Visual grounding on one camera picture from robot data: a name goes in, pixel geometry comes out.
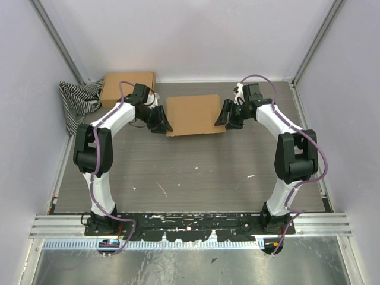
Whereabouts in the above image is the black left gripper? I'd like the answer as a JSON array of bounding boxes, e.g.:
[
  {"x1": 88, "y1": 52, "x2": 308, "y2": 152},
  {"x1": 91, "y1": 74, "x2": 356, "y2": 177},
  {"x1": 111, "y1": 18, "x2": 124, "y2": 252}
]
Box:
[{"x1": 138, "y1": 105, "x2": 173, "y2": 135}]

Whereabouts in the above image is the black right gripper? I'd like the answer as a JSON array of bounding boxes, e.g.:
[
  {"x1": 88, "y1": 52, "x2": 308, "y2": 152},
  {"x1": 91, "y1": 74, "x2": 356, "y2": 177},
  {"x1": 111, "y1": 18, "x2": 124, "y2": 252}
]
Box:
[{"x1": 214, "y1": 99, "x2": 251, "y2": 130}]

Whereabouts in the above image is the brown cardboard box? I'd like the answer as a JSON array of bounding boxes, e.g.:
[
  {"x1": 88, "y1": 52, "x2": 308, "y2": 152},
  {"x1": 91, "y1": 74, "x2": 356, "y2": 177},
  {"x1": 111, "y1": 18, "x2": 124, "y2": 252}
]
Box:
[
  {"x1": 100, "y1": 72, "x2": 155, "y2": 109},
  {"x1": 166, "y1": 94, "x2": 226, "y2": 137}
]

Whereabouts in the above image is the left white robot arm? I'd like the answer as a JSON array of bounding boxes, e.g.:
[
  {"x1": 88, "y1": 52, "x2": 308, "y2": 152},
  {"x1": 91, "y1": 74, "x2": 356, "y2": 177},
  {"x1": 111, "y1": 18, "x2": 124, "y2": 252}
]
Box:
[{"x1": 73, "y1": 84, "x2": 173, "y2": 236}]

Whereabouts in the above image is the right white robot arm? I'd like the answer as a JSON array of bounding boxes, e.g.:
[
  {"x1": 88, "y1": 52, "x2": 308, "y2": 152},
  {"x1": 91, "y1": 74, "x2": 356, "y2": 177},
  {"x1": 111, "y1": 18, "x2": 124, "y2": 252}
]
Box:
[{"x1": 214, "y1": 83, "x2": 318, "y2": 234}]

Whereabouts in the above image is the closed brown cardboard box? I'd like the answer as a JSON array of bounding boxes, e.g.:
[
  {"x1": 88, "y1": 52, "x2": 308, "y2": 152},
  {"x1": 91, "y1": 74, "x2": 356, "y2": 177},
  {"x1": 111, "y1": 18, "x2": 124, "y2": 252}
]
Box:
[{"x1": 100, "y1": 72, "x2": 155, "y2": 109}]

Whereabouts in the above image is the black white striped cloth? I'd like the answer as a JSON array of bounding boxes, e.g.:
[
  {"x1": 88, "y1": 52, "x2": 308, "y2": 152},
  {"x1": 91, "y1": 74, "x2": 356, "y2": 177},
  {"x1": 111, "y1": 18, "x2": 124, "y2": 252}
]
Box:
[{"x1": 59, "y1": 78, "x2": 104, "y2": 135}]

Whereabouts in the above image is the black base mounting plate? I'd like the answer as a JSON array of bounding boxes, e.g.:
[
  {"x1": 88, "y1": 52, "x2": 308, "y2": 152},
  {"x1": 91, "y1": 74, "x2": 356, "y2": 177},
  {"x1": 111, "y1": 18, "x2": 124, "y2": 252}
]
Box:
[{"x1": 81, "y1": 212, "x2": 290, "y2": 242}]

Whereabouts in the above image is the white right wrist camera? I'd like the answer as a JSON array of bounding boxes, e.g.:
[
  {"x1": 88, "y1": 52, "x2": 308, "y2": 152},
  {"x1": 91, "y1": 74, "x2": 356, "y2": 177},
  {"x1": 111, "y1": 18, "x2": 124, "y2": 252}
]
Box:
[{"x1": 233, "y1": 83, "x2": 245, "y2": 106}]

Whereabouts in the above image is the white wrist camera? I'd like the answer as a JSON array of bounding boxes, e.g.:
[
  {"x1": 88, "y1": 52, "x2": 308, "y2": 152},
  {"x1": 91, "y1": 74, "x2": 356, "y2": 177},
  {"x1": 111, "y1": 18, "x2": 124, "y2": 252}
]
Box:
[
  {"x1": 145, "y1": 93, "x2": 160, "y2": 109},
  {"x1": 233, "y1": 83, "x2": 245, "y2": 106}
]

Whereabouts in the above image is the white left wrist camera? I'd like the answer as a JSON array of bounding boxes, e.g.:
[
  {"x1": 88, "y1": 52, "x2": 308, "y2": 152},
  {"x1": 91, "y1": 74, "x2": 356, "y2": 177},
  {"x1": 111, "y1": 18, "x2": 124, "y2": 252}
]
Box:
[{"x1": 145, "y1": 93, "x2": 160, "y2": 109}]

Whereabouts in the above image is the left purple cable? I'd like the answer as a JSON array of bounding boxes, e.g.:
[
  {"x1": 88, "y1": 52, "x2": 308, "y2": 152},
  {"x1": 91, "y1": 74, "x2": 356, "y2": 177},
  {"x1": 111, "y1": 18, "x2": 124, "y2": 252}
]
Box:
[{"x1": 88, "y1": 80, "x2": 140, "y2": 257}]

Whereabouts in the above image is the slotted cable duct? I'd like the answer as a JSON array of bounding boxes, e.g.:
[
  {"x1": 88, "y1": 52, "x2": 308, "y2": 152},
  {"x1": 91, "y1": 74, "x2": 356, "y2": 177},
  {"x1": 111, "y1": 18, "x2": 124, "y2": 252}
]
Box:
[{"x1": 42, "y1": 237, "x2": 264, "y2": 251}]

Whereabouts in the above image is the aluminium frame rail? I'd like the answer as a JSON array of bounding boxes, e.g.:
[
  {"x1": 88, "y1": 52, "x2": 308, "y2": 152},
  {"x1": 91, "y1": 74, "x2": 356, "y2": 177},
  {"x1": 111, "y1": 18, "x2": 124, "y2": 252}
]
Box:
[{"x1": 30, "y1": 213, "x2": 352, "y2": 242}]

